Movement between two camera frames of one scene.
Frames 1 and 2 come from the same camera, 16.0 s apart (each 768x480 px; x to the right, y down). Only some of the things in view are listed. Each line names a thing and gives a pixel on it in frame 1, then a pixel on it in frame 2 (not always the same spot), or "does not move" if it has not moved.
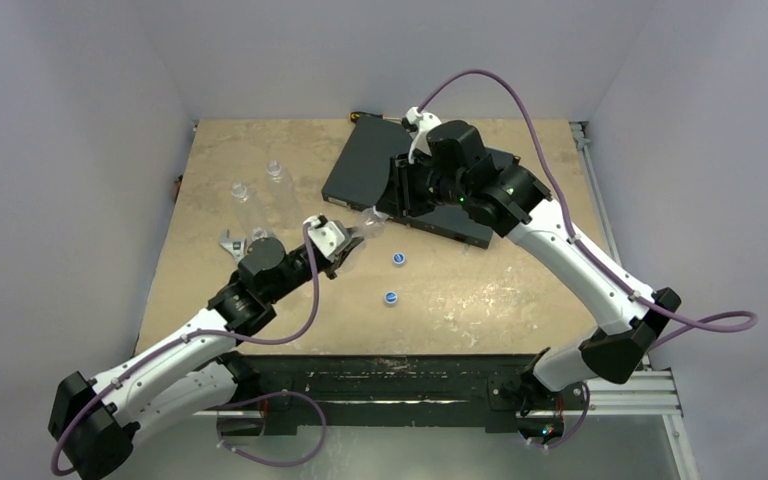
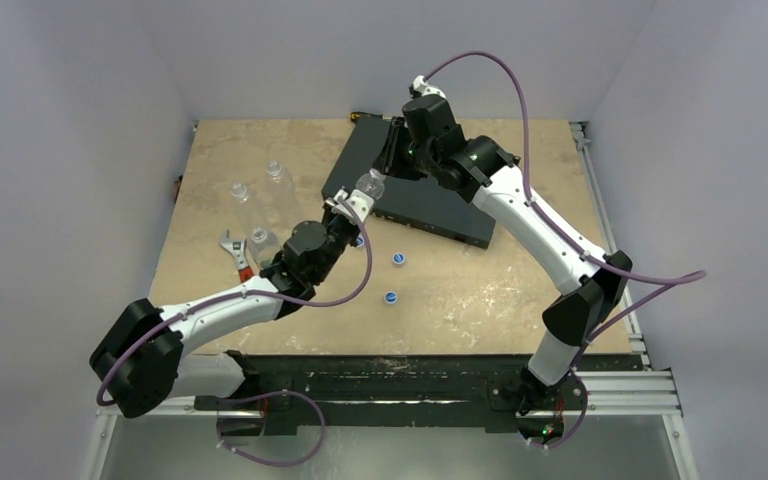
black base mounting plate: x=285 y=392 does not move
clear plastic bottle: x=371 y=223 -> x=371 y=182
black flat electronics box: x=362 y=176 does not move
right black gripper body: x=400 y=183 -> x=396 y=147
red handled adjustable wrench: x=234 y=246 does not move
